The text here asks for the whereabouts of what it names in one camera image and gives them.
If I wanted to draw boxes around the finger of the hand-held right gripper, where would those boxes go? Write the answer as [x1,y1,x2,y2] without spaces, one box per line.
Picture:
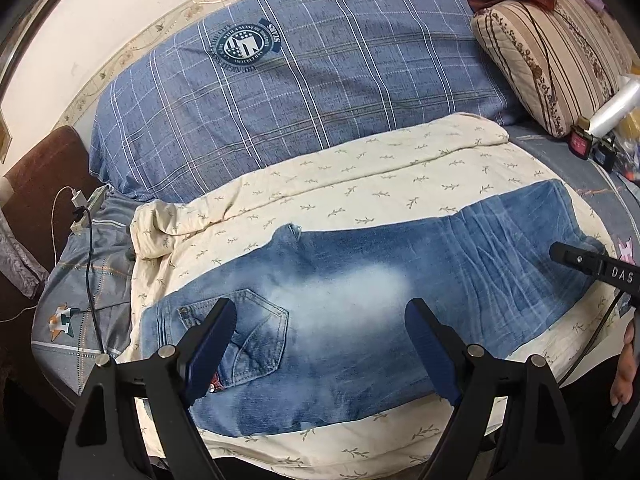
[549,242,608,281]

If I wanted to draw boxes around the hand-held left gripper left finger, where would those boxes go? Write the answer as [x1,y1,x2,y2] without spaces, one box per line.
[59,298,237,480]

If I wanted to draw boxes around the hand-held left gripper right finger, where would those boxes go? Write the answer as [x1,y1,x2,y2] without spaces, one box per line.
[405,298,591,480]

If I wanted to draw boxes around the blue denim pants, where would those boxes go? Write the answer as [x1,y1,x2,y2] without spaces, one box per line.
[141,180,608,433]

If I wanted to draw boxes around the person's right hand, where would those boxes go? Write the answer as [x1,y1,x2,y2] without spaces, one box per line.
[611,316,640,407]

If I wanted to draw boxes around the small dark blue box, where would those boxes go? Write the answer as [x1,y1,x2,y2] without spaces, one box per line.
[594,136,620,171]

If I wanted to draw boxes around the small red box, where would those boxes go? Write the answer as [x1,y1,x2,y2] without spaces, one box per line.
[567,116,595,161]

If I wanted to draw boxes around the clear plastic film roll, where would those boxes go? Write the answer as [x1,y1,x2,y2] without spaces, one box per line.
[589,74,640,137]

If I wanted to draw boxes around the white power strip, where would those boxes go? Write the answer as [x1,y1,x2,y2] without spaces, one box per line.
[70,185,110,235]

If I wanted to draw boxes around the cream leaf-print blanket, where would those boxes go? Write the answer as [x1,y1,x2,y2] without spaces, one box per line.
[120,112,621,480]

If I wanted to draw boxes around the beige striped pillow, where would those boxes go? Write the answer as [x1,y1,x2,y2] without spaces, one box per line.
[470,0,640,138]

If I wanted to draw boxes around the grey crinkled cloth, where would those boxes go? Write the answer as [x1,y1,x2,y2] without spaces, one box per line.
[0,217,50,301]

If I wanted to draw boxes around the brown headboard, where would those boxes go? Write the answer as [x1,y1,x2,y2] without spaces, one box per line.
[0,125,101,411]

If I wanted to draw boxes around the blue plaid quilt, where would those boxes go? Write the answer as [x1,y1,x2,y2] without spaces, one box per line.
[89,0,526,203]

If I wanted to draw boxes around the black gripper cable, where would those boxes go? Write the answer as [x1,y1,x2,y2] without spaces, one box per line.
[560,300,632,388]

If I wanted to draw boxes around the black charger cable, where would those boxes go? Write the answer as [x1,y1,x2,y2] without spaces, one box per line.
[82,207,118,358]

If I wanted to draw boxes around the white charger cable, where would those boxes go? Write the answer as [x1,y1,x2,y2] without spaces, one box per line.
[0,186,76,323]

